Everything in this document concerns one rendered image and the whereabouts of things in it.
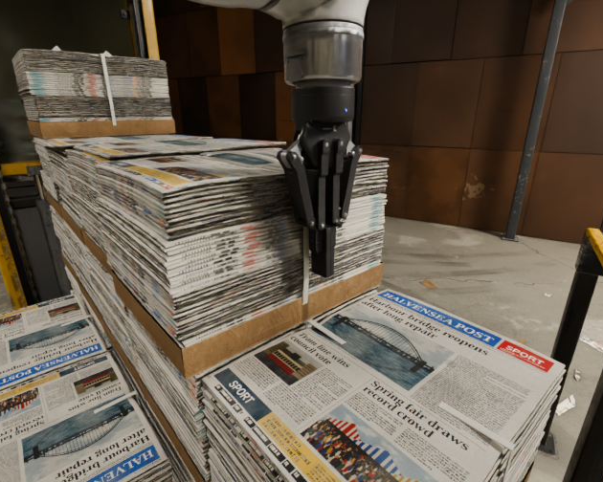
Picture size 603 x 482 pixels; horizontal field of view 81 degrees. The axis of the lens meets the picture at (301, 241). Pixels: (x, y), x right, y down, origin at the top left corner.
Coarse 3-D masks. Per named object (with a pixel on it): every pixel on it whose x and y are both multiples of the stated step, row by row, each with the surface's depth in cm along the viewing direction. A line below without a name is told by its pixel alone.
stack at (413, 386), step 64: (128, 320) 64; (320, 320) 57; (384, 320) 54; (448, 320) 55; (128, 384) 87; (192, 384) 45; (256, 384) 41; (320, 384) 41; (384, 384) 42; (448, 384) 42; (512, 384) 42; (192, 448) 51; (256, 448) 35; (320, 448) 34; (384, 448) 34; (448, 448) 34; (512, 448) 34
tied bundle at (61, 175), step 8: (56, 152) 86; (64, 152) 76; (56, 160) 87; (64, 160) 77; (56, 168) 89; (64, 168) 82; (56, 176) 92; (64, 176) 81; (56, 184) 96; (64, 184) 85; (64, 192) 94; (64, 200) 95; (72, 200) 86; (64, 208) 100; (72, 208) 88; (72, 216) 91; (80, 224) 82
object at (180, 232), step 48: (144, 192) 39; (192, 192) 37; (240, 192) 40; (144, 240) 41; (192, 240) 38; (240, 240) 42; (144, 288) 45; (192, 288) 39; (240, 288) 43; (288, 288) 49; (192, 336) 40
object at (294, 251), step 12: (216, 156) 63; (228, 156) 62; (264, 168) 49; (276, 168) 49; (288, 192) 45; (288, 204) 46; (288, 216) 46; (288, 228) 46; (300, 228) 48; (288, 240) 47; (300, 240) 49; (288, 252) 48; (300, 252) 49; (300, 264) 49; (300, 276) 50; (312, 276) 51; (300, 288) 50; (312, 288) 53; (288, 300) 50
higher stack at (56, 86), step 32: (32, 64) 92; (64, 64) 96; (96, 64) 101; (128, 64) 106; (160, 64) 111; (32, 96) 94; (64, 96) 97; (96, 96) 102; (128, 96) 108; (160, 96) 114; (64, 256) 128
